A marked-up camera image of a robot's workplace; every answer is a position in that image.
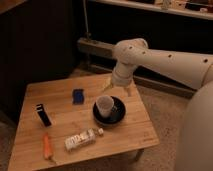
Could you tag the blue sponge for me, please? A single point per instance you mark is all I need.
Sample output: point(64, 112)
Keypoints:
point(78, 97)

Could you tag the white paper cup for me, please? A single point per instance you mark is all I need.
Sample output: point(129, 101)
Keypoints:
point(104, 104)

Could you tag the black upright eraser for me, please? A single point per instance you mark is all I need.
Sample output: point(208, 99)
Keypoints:
point(43, 115)

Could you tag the clear plastic bottle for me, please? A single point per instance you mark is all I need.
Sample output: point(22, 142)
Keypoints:
point(84, 138)

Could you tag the black bowl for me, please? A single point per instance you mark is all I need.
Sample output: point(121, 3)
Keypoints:
point(116, 116)

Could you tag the orange carrot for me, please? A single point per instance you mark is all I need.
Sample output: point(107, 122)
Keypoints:
point(47, 148)

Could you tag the wooden table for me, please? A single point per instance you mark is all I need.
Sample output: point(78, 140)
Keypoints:
point(134, 132)

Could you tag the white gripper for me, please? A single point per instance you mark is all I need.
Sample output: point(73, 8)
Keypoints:
point(122, 79)

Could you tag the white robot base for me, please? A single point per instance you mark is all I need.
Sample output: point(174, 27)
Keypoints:
point(195, 147)

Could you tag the wooden shelf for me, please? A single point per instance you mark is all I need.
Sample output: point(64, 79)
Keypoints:
point(150, 7)

